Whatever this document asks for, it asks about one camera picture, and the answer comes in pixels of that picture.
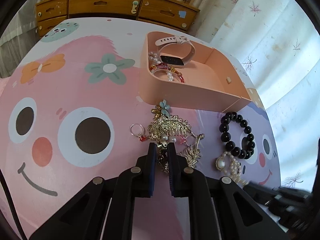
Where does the silver ring red stone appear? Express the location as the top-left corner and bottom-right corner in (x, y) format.
(129, 124), (148, 142)

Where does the gold rhinestone hair comb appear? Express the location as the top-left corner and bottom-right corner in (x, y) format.
(148, 114), (205, 173)

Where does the blue flower hair clip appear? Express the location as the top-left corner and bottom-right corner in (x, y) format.
(151, 99), (171, 119)

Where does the pearl pendant necklace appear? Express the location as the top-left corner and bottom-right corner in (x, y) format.
(215, 151), (251, 185)

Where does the black bead bracelet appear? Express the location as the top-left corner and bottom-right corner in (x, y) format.
(218, 111), (256, 159)

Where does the white strap smartwatch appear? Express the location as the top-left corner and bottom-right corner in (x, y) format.
(155, 35), (196, 67)

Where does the white pearl bracelet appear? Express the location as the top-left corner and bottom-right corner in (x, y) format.
(149, 51), (176, 82)

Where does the pink open tray box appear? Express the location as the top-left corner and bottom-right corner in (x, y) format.
(139, 31), (251, 113)

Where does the wooden desk with drawers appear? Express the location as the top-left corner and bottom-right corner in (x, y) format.
(35, 0), (199, 37)

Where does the white floral curtain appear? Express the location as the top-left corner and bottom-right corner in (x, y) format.
(190, 0), (319, 190)

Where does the white lace covered furniture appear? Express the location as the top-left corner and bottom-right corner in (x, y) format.
(1, 0), (41, 78)

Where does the black cable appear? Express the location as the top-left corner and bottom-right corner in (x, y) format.
(0, 168), (27, 240)

